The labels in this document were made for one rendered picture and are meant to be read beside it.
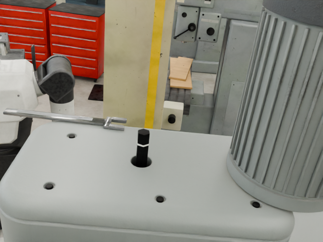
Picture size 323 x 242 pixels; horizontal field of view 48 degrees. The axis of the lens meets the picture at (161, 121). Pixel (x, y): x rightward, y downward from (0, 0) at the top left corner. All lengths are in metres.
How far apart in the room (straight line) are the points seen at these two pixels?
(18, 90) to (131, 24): 1.20
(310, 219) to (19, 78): 0.96
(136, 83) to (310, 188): 1.97
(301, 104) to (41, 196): 0.39
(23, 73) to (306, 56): 0.99
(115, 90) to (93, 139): 1.81
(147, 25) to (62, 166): 1.77
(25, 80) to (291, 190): 0.95
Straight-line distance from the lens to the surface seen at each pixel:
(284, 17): 0.50
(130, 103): 2.51
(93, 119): 0.73
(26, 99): 1.29
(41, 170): 0.61
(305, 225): 0.80
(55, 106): 1.38
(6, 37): 1.27
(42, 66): 1.41
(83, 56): 5.43
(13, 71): 1.31
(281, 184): 0.57
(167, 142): 0.69
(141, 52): 2.36
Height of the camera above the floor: 2.26
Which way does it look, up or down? 29 degrees down
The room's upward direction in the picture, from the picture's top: 6 degrees clockwise
